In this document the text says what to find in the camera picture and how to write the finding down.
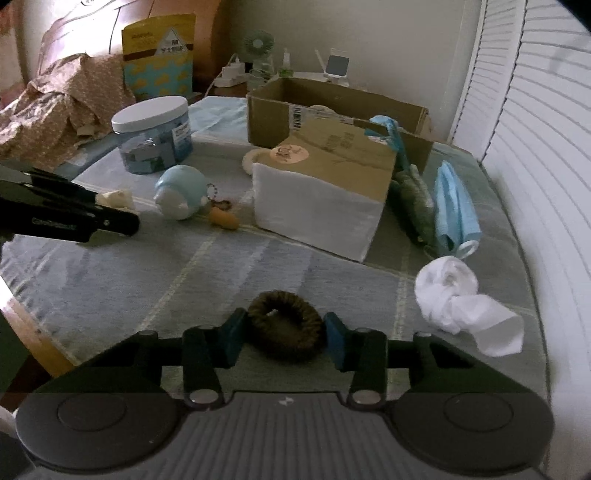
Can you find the white power strip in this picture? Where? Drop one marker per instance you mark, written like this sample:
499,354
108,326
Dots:
231,74

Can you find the cream hair scrunchie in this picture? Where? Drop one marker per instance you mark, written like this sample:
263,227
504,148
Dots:
249,161

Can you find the blue plush toy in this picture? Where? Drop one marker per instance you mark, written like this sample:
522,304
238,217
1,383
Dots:
178,189

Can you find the grey green checked blanket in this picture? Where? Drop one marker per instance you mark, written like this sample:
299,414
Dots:
184,277

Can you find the light blue cloth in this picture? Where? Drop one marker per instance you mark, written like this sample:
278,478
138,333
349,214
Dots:
217,113

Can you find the small cream soft item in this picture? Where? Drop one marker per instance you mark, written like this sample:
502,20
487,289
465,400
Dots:
115,199

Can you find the gold tissue pack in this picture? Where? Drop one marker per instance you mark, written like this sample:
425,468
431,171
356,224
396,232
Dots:
323,184

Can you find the brown hair scrunchie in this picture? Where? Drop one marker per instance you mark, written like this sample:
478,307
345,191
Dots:
295,341

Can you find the green desk fan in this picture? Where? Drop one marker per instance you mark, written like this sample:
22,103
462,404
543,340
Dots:
258,46

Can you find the cardboard box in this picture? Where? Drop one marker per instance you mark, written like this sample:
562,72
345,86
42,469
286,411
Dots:
272,115

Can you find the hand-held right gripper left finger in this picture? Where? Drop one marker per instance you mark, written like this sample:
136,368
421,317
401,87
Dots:
234,339

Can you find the blue face mask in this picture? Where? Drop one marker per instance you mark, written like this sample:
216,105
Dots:
455,207

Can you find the patterned sachet with blue tassel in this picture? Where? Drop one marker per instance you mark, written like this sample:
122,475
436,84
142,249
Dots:
413,203

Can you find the clear jar with white lid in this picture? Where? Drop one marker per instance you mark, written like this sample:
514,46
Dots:
152,134

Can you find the small green bottle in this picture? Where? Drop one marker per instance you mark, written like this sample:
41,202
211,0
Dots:
285,64

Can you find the brown dotted cloth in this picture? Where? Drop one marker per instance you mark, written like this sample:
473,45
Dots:
51,115

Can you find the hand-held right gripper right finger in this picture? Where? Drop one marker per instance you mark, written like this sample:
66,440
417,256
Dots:
338,342

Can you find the yellow and blue paper bag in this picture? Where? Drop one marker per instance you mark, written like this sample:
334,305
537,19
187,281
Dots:
159,60

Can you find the white phone stand device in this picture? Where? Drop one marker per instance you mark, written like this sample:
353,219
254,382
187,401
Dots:
336,64

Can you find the white louvred door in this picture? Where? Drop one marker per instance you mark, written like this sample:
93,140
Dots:
531,115

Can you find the white sock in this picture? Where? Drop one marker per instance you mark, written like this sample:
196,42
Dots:
443,286

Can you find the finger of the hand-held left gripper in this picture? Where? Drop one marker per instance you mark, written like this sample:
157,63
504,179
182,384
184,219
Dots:
117,222
60,184

